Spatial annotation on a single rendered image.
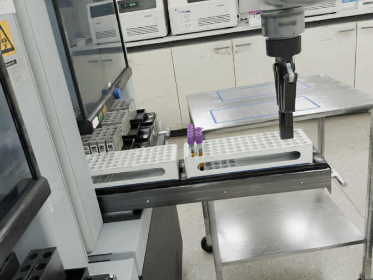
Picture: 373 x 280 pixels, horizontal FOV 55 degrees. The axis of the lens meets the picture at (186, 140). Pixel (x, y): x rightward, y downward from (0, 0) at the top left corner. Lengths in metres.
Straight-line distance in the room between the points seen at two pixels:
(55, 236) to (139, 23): 2.62
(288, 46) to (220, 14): 2.34
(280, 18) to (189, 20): 2.35
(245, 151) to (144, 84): 2.43
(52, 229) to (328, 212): 1.26
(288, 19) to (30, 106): 0.51
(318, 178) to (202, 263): 1.08
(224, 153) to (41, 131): 0.42
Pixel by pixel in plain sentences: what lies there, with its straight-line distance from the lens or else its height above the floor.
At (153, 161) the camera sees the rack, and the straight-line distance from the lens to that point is 0.86.
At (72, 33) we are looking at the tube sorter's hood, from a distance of 0.83.
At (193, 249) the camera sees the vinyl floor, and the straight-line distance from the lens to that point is 1.95.
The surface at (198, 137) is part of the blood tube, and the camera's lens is 0.81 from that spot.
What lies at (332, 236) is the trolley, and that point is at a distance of 1.54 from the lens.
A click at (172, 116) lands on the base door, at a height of 0.22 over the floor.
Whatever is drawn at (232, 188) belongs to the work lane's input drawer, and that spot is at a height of 0.79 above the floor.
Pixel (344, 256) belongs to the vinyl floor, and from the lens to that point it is 1.90.
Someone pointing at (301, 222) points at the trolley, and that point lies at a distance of 1.61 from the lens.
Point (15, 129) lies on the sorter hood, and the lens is 0.54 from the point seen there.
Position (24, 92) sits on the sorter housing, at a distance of 0.61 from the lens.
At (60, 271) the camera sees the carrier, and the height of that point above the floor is 0.84.
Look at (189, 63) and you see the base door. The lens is 3.14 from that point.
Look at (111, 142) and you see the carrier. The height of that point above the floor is 0.87.
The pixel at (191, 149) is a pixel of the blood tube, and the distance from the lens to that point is 0.83.
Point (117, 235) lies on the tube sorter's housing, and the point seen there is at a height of 0.73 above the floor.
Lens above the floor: 1.22
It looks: 22 degrees down
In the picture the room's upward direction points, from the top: 8 degrees counter-clockwise
